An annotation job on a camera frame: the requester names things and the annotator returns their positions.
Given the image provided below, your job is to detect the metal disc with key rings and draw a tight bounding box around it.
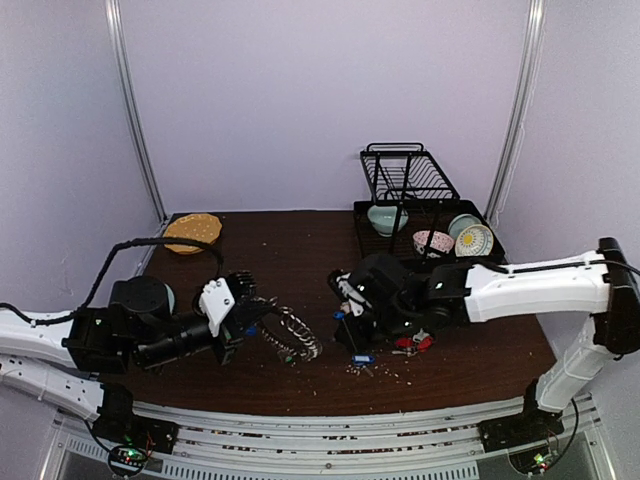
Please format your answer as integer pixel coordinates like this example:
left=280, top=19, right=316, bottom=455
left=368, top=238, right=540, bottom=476
left=256, top=297, right=323, bottom=363

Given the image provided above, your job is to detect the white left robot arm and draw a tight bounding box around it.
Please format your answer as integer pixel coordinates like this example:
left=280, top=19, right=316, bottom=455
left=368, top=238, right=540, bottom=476
left=1, top=272, right=277, bottom=444

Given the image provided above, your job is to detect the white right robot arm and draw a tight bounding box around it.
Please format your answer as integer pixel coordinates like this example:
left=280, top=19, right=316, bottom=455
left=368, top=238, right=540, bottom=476
left=328, top=237, right=639, bottom=442

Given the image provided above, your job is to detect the red key tag bunch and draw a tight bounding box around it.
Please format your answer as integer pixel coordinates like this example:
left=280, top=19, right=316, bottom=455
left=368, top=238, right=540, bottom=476
left=392, top=330, right=434, bottom=357

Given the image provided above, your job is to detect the light blue plate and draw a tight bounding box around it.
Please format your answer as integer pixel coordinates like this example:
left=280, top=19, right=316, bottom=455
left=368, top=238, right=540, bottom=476
left=165, top=284, right=176, bottom=314

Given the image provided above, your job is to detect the yellow dotted plate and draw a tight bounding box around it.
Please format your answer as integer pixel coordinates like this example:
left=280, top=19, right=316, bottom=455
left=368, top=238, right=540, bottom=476
left=163, top=213, right=222, bottom=245

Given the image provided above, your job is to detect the celadon green bowl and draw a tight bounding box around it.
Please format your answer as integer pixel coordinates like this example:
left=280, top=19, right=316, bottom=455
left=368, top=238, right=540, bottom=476
left=367, top=205, right=409, bottom=238

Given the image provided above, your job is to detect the pink patterned bowl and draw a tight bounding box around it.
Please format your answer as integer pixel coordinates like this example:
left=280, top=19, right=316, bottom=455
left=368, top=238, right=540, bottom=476
left=412, top=230, right=455, bottom=258

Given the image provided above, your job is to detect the yellow flower plate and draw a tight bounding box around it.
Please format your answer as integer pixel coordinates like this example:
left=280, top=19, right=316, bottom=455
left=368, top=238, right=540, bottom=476
left=454, top=224, right=495, bottom=257

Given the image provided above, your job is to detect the pale green bowl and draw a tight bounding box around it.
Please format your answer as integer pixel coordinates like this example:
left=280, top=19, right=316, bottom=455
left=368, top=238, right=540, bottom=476
left=448, top=213, right=482, bottom=240

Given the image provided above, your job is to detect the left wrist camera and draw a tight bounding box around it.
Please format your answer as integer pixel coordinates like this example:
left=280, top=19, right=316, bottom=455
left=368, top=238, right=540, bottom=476
left=196, top=270, right=255, bottom=338

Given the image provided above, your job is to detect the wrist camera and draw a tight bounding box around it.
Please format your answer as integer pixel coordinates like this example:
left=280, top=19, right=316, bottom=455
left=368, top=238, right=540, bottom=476
left=327, top=269, right=369, bottom=317
left=196, top=270, right=255, bottom=338

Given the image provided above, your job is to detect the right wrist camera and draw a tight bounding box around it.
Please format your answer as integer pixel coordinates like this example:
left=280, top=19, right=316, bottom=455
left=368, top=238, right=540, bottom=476
left=327, top=269, right=369, bottom=317

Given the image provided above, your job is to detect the aluminium front rail base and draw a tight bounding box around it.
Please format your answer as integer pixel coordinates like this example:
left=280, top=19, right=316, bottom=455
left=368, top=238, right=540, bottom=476
left=39, top=389, right=601, bottom=480

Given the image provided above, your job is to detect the black wire dish rack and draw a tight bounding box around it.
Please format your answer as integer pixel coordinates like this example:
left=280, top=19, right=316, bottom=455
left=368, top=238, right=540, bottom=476
left=353, top=142, right=488, bottom=266

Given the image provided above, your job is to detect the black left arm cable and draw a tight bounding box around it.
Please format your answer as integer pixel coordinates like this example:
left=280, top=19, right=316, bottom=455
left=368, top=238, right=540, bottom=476
left=0, top=237, right=225, bottom=326

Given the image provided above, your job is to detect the left aluminium frame post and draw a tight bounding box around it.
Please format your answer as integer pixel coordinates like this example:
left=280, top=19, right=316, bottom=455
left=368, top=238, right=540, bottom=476
left=105, top=0, right=167, bottom=223

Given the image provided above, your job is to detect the aluminium frame post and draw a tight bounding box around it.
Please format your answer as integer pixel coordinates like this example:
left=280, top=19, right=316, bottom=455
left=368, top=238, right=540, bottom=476
left=485, top=0, right=546, bottom=227
left=105, top=0, right=167, bottom=223

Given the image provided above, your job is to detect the right aluminium frame post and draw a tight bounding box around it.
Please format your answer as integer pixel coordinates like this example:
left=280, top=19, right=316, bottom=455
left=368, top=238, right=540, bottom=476
left=485, top=0, right=546, bottom=227

